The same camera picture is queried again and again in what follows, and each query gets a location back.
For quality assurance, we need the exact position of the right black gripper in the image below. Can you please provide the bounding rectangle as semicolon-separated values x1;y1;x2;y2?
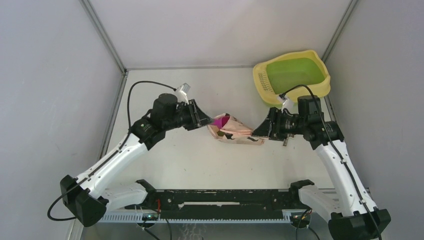
250;107;307;142

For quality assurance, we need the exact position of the white slotted cable duct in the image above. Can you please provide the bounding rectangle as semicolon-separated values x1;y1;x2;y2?
98;211;292;224

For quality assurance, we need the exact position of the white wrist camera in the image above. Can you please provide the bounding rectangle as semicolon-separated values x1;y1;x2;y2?
174;83;191;104
277;93;295;111

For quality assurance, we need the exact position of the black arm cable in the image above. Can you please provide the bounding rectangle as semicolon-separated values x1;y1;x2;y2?
279;84;384;240
46;80;178;222

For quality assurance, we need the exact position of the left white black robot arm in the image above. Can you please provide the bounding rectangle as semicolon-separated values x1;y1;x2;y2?
60;93;214;227

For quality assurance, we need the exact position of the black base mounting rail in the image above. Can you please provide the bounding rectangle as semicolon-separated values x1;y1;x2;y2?
141;189;307;220

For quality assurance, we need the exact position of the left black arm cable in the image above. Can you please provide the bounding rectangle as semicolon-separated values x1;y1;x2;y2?
46;80;178;222

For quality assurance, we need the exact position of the yellow green litter box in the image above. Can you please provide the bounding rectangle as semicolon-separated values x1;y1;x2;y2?
252;49;331;109

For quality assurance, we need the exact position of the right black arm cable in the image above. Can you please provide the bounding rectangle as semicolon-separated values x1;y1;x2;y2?
279;84;384;240

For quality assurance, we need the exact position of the black sealing clip strip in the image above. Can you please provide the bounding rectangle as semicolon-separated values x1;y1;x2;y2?
283;134;290;147

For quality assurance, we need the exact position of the pink cat litter bag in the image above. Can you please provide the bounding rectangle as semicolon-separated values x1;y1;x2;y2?
207;113;265;146

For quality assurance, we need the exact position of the magenta plastic scoop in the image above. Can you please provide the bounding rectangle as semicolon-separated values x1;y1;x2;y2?
212;115;230;129

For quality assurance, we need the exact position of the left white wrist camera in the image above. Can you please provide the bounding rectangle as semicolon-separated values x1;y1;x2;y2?
174;83;191;104

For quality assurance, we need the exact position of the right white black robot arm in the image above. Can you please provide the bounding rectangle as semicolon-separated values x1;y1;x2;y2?
252;95;391;240

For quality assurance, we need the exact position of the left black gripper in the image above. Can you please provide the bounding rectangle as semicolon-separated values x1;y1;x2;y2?
163;99;214;131

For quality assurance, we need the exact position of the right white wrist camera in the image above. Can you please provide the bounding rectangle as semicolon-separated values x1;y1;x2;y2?
277;93;295;111

